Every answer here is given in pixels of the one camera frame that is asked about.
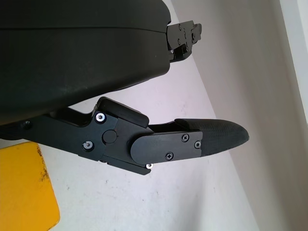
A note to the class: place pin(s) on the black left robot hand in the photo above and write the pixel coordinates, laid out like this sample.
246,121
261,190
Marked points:
72,60

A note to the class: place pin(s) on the yellow wooden block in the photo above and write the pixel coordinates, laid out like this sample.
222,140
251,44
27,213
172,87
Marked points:
24,187

